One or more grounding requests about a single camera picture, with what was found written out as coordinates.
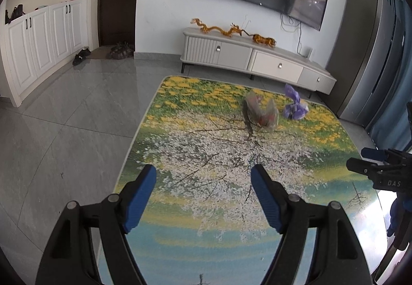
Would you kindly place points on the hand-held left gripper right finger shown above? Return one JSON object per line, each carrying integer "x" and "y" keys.
{"x": 267, "y": 198}

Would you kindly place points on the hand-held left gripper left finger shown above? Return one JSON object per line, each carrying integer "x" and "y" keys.
{"x": 141, "y": 198}

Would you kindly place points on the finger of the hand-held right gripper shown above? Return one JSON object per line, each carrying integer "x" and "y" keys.
{"x": 373, "y": 154}
{"x": 360, "y": 166}

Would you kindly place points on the clear plastic bag red contents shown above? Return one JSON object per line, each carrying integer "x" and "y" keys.
{"x": 264, "y": 114}

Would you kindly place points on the purple plastic bag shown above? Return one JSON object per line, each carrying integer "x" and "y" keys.
{"x": 294, "y": 109}

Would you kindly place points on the person's right hand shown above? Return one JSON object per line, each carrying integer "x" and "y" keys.
{"x": 393, "y": 217}

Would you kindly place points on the blue curtain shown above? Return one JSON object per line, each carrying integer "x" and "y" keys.
{"x": 399, "y": 95}

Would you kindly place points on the flower print table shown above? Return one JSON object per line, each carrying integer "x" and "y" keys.
{"x": 209, "y": 143}

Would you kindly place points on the grey refrigerator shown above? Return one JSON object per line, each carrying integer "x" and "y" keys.
{"x": 363, "y": 63}

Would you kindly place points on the pile of brown shoes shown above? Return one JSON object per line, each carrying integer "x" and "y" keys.
{"x": 120, "y": 51}

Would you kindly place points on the white television cabinet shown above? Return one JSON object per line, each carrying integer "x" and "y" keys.
{"x": 235, "y": 53}

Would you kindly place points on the brown doormat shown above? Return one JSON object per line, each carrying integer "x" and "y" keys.
{"x": 99, "y": 53}

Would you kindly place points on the black shoe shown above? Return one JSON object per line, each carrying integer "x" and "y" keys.
{"x": 80, "y": 57}

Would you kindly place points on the golden tiger ornament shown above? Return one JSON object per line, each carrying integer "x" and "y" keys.
{"x": 262, "y": 38}

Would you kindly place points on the golden dragon ornament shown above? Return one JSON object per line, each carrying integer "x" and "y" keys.
{"x": 212, "y": 28}

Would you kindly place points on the black bag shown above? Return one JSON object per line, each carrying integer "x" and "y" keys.
{"x": 16, "y": 13}

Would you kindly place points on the white wall cabinets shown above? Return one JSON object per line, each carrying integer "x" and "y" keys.
{"x": 41, "y": 40}

